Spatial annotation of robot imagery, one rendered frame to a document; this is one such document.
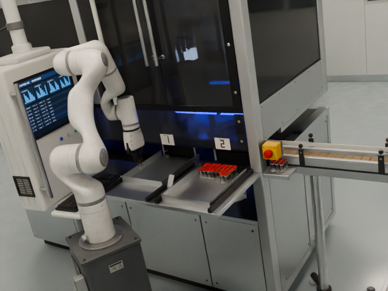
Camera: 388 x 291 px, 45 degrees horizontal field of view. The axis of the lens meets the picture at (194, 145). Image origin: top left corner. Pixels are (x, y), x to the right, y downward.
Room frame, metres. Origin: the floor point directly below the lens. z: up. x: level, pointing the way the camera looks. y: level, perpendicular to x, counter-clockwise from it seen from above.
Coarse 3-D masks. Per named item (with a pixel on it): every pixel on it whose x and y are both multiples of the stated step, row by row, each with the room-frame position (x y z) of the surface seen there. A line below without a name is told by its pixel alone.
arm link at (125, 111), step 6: (126, 96) 2.20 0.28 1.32; (132, 96) 2.20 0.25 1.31; (120, 102) 2.17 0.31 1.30; (126, 102) 2.16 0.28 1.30; (132, 102) 2.18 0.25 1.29; (120, 108) 2.17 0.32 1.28; (126, 108) 2.16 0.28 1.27; (132, 108) 2.17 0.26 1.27; (120, 114) 2.17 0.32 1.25; (126, 114) 2.16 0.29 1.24; (132, 114) 2.17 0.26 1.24; (120, 120) 2.19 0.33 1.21; (126, 120) 2.16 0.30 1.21; (132, 120) 2.16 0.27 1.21; (138, 120) 2.19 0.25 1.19
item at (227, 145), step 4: (216, 140) 2.15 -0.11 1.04; (224, 140) 2.12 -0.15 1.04; (228, 140) 2.11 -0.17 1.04; (216, 144) 2.15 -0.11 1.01; (220, 144) 2.14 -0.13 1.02; (224, 144) 2.12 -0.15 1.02; (228, 144) 2.11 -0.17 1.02; (216, 148) 2.15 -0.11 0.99; (220, 148) 2.14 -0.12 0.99; (224, 148) 2.13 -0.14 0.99; (228, 148) 2.11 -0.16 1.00
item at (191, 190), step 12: (180, 180) 2.03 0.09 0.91; (192, 180) 2.07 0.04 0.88; (204, 180) 2.05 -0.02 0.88; (216, 180) 2.02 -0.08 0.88; (168, 192) 1.95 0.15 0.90; (180, 192) 1.96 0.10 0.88; (192, 192) 1.94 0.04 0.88; (204, 192) 1.92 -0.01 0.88; (216, 192) 1.90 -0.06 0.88; (192, 204) 1.81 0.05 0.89; (204, 204) 1.77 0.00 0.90
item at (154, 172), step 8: (160, 152) 2.46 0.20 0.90; (152, 160) 2.40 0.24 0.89; (160, 160) 2.40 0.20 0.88; (168, 160) 2.38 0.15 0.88; (176, 160) 2.36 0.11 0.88; (184, 160) 2.34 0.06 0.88; (192, 160) 2.27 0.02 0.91; (136, 168) 2.29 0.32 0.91; (144, 168) 2.33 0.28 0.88; (152, 168) 2.31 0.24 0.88; (160, 168) 2.29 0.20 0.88; (168, 168) 2.27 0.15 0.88; (176, 168) 2.25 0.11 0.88; (128, 176) 2.23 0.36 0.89; (136, 176) 2.24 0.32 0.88; (144, 176) 2.22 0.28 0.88; (152, 176) 2.20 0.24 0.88; (160, 176) 2.19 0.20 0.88; (168, 176) 2.09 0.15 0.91; (144, 184) 2.11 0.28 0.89; (152, 184) 2.08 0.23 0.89; (160, 184) 2.05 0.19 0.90
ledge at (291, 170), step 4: (268, 168) 2.06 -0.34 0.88; (288, 168) 2.02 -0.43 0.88; (292, 168) 2.01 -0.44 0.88; (296, 168) 2.01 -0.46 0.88; (264, 172) 2.02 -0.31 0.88; (268, 172) 2.01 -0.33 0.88; (272, 172) 2.01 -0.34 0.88; (276, 172) 2.00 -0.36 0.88; (284, 172) 1.98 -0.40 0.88; (288, 172) 1.98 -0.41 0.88; (292, 172) 1.97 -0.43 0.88; (264, 176) 2.01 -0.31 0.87; (268, 176) 1.99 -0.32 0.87; (272, 176) 1.98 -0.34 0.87; (276, 176) 1.97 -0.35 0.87; (280, 176) 1.96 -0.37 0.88; (284, 176) 1.95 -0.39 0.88; (288, 176) 1.94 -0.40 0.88
